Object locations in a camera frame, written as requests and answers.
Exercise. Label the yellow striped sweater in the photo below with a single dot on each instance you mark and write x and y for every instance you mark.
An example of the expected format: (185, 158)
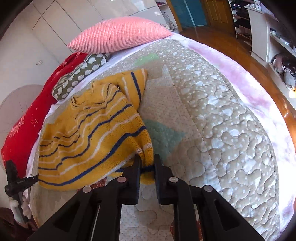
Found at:
(92, 139)

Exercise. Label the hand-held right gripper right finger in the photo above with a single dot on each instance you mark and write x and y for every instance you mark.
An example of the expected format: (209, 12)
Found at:
(161, 185)

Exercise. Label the pink ribbed pillow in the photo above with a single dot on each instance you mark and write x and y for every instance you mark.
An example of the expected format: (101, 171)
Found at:
(120, 34)

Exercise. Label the red patterned blanket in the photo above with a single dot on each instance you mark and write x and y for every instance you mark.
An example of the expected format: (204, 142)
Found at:
(23, 134)

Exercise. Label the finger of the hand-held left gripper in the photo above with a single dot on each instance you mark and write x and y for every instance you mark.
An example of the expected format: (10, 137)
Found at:
(30, 179)

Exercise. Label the beige quilted bedspread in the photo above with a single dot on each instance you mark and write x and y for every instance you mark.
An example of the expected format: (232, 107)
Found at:
(219, 115)

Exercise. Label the white wardrobe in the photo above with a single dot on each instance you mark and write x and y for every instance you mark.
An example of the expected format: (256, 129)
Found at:
(69, 18)

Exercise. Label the hedgehog print bolster pillow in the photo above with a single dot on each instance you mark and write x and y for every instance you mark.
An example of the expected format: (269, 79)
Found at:
(76, 76)

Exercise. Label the white fleece bed sheet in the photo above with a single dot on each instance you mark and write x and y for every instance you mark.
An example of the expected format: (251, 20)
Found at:
(254, 88)

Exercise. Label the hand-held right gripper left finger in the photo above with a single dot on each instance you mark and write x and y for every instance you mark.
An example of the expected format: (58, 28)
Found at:
(131, 185)

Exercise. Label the wooden door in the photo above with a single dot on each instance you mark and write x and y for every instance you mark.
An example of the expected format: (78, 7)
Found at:
(217, 14)

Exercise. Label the person's left hand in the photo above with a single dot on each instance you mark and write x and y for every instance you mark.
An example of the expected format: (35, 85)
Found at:
(26, 208)

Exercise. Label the white shelf unit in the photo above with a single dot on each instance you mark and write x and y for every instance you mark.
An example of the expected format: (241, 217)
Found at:
(259, 34)

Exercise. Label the pile of dark clothes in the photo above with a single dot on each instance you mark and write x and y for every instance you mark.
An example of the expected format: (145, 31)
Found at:
(241, 20)

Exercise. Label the grey bag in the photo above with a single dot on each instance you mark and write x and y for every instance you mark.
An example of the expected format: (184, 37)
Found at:
(285, 74)

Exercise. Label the beige padded headboard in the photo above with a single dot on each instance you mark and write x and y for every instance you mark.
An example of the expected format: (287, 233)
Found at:
(13, 109)

